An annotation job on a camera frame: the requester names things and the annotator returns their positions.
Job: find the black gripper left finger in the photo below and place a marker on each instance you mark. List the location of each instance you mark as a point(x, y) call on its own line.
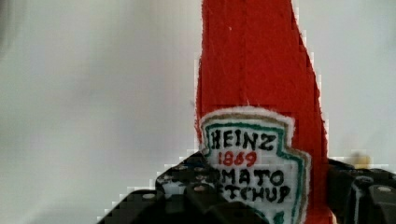
point(184, 194)

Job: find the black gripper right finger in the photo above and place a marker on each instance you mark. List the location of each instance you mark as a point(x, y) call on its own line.
point(361, 196)

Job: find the red felt ketchup bottle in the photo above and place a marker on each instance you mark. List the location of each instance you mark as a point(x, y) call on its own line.
point(258, 116)

